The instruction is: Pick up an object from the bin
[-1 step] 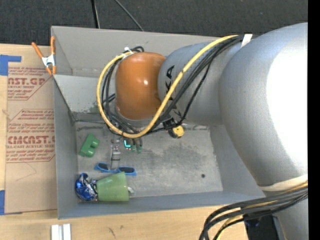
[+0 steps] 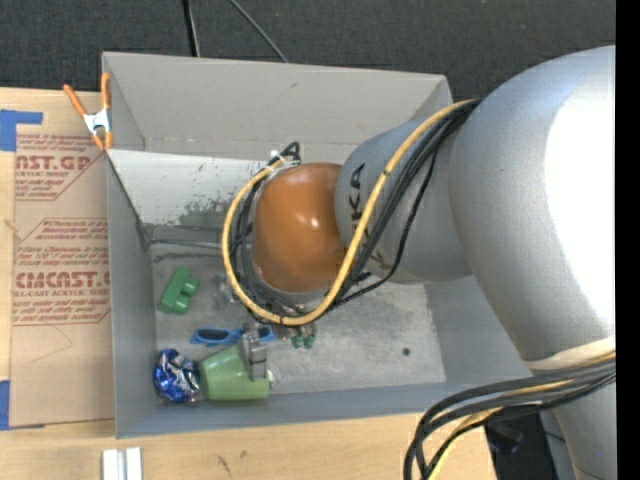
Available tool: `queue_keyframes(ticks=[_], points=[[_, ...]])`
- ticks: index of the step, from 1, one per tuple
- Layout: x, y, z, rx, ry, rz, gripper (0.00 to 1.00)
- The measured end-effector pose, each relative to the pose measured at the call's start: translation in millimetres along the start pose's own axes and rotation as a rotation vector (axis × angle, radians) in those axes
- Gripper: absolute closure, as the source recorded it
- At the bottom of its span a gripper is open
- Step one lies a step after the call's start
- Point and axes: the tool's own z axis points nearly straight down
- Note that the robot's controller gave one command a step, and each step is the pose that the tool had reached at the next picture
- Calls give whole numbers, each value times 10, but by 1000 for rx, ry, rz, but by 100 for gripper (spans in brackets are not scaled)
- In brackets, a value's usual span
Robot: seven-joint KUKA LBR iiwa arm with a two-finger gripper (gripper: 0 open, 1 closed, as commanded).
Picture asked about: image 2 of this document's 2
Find grey metal bin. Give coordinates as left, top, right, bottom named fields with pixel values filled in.
left=101, top=51, right=534, bottom=440

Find brown cardboard board red print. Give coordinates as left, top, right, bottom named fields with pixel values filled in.
left=0, top=86, right=117, bottom=430

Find green cup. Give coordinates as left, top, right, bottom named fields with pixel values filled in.
left=198, top=344, right=273, bottom=402

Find blue crumpled foil packet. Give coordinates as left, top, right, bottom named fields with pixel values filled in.
left=151, top=348, right=202, bottom=405

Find blue sunglasses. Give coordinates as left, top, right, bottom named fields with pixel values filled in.
left=189, top=326, right=277, bottom=347

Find green toy building block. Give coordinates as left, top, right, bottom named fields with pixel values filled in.
left=156, top=266, right=201, bottom=316

